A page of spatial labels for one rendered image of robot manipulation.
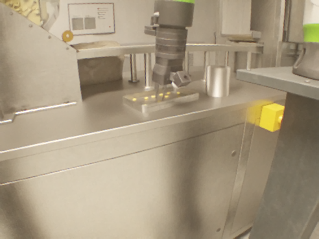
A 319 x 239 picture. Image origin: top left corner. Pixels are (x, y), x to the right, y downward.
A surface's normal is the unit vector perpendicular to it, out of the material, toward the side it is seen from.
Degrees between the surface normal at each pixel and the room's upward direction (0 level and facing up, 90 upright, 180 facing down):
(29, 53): 90
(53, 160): 90
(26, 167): 90
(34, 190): 90
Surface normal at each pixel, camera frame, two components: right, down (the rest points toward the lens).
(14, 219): 0.45, 0.32
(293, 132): -0.88, 0.19
